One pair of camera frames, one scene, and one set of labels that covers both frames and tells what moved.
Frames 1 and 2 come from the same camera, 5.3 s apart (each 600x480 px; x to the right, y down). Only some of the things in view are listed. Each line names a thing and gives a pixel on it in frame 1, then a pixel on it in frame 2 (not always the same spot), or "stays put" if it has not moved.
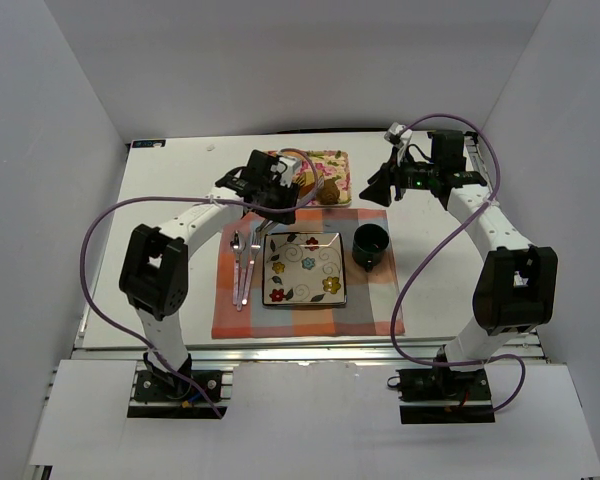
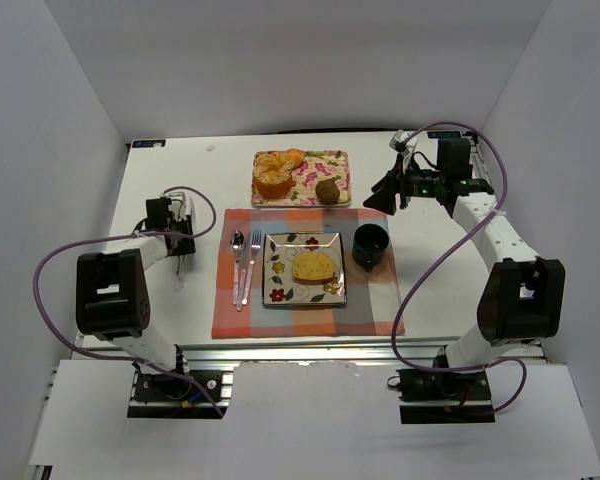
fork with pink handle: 255,249 stays put
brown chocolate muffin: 328,194 stays put
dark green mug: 369,244 stays put
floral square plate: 304,269 stays put
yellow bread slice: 306,181 → 312,268
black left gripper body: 282,211 → 181,247
